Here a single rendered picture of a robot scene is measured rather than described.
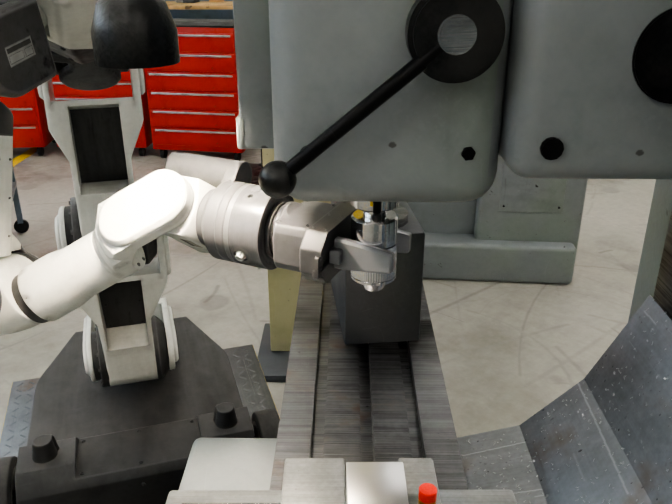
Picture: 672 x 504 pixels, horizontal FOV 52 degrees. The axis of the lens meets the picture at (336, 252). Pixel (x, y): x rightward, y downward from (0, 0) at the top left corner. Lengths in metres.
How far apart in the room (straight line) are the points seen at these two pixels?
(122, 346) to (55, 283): 0.70
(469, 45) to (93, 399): 1.35
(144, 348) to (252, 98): 0.97
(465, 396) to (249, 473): 1.73
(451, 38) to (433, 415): 0.57
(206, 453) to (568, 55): 0.72
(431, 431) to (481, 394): 1.74
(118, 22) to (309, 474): 0.44
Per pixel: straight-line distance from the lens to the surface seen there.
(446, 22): 0.52
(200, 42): 5.27
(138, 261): 0.83
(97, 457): 1.50
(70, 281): 0.83
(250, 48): 0.63
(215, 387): 1.67
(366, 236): 0.67
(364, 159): 0.56
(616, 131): 0.58
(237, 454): 1.02
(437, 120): 0.56
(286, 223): 0.69
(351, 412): 0.95
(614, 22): 0.56
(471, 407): 2.59
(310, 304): 1.21
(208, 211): 0.73
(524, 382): 2.76
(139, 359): 1.56
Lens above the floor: 1.51
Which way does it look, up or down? 24 degrees down
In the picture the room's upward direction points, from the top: straight up
